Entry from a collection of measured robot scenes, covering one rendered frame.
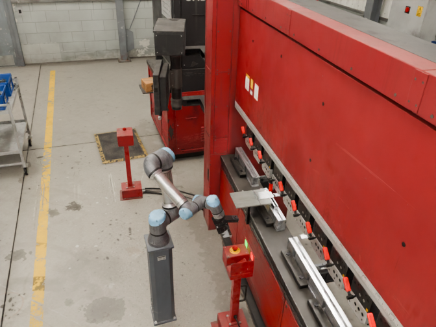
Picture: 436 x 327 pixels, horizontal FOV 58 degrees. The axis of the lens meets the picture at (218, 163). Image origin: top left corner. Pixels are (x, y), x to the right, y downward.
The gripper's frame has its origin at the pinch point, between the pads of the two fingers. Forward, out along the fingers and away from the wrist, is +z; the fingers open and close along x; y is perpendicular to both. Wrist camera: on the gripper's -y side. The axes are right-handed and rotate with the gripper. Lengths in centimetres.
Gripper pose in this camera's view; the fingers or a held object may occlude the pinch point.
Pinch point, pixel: (231, 235)
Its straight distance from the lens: 266.2
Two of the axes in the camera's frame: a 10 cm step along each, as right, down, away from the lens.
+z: 3.0, 7.7, 5.6
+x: 2.6, 5.0, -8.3
